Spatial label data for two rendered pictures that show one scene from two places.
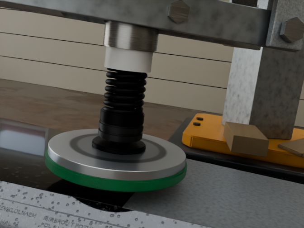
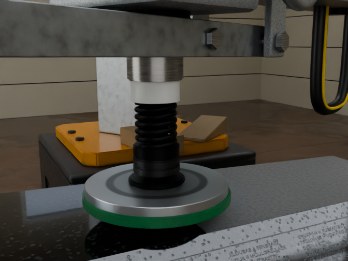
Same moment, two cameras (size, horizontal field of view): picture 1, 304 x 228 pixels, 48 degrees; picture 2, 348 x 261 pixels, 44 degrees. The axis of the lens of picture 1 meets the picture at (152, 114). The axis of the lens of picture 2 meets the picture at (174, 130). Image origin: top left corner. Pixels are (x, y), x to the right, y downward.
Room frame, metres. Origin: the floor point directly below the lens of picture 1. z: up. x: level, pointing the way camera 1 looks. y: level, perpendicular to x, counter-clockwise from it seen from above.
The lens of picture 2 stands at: (0.01, 0.39, 1.08)
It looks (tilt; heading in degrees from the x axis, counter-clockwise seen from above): 12 degrees down; 323
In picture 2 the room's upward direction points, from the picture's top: straight up
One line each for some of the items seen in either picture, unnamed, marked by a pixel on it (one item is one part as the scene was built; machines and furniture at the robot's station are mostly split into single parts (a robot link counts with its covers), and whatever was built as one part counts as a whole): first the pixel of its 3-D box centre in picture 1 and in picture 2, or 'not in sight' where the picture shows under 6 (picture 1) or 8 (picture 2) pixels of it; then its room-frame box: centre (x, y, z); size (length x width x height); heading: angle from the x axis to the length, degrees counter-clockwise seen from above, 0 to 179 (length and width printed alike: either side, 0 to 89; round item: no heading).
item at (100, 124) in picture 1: (121, 125); (156, 159); (0.51, 0.05, 0.91); 0.07 x 0.07 x 0.01
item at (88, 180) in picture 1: (118, 152); (157, 187); (0.51, 0.05, 0.87); 0.22 x 0.22 x 0.04
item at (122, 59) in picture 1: (128, 57); (155, 88); (0.51, 0.05, 1.02); 0.07 x 0.07 x 0.04
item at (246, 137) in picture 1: (244, 137); (150, 139); (1.03, -0.29, 0.81); 0.20 x 0.10 x 0.05; 176
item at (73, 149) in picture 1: (118, 149); (156, 184); (0.51, 0.05, 0.87); 0.21 x 0.21 x 0.01
